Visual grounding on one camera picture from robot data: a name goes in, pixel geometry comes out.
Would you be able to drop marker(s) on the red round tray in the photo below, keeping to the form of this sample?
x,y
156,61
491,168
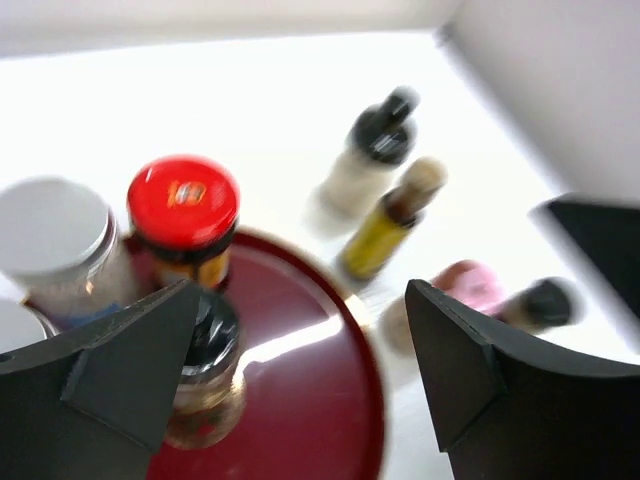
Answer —
x,y
314,397

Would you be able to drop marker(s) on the black cap pepper bottle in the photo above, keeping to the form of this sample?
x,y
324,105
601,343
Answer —
x,y
546,304

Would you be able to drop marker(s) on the pink lid seasoning jar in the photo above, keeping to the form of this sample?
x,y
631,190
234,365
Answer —
x,y
467,281

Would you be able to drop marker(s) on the black lid spice jar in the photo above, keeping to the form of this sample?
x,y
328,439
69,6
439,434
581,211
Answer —
x,y
210,397

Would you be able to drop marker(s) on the red cap sauce jar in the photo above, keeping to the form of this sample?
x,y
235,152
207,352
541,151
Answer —
x,y
184,209

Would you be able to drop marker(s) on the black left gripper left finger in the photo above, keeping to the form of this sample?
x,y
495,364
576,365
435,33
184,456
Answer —
x,y
94,402

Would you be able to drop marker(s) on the white powder glass jar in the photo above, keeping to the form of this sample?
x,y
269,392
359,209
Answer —
x,y
378,143

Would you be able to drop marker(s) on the silver cap shaker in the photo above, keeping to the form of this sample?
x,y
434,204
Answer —
x,y
20,326
60,241

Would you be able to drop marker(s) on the yellow label oil bottle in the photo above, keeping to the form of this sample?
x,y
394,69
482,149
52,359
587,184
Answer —
x,y
392,219

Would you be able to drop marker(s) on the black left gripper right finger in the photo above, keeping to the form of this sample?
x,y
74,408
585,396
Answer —
x,y
508,405

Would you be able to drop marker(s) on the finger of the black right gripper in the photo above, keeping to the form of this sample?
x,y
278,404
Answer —
x,y
605,233

